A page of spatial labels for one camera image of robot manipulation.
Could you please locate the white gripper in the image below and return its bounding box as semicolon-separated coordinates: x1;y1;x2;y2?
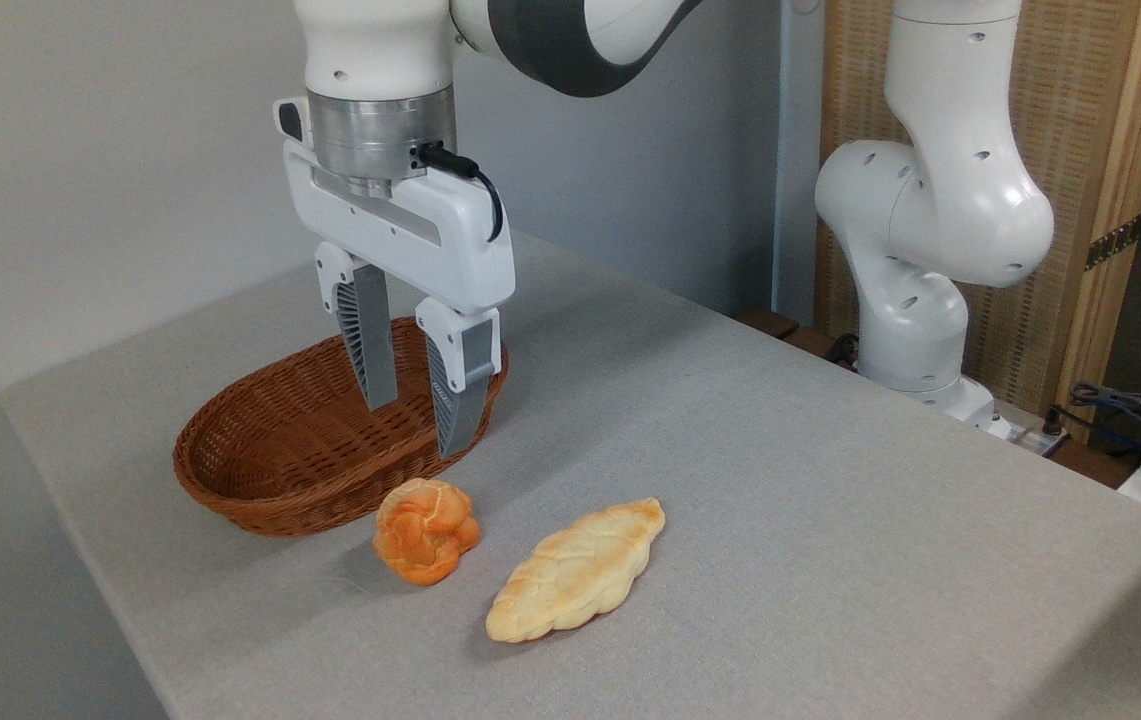
273;97;517;460

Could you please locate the orange round knotted bread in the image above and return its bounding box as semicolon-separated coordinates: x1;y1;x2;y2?
372;477;483;587

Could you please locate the brown wicker basket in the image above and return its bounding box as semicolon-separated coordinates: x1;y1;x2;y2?
173;317;510;539

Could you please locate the long pale braided bread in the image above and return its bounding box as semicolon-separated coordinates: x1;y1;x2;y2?
485;497;668;644

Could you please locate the grey tablecloth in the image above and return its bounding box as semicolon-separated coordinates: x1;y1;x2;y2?
0;228;1141;720

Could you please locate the bamboo folding screen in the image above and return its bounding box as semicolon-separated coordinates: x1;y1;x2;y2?
815;0;1141;443

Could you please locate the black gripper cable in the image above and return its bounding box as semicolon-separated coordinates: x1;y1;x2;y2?
414;141;507;245

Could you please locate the grey wall duct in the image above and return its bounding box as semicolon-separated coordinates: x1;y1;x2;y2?
773;0;827;327

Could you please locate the blue-grey cable bundle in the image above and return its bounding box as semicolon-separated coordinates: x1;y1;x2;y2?
1068;381;1141;473

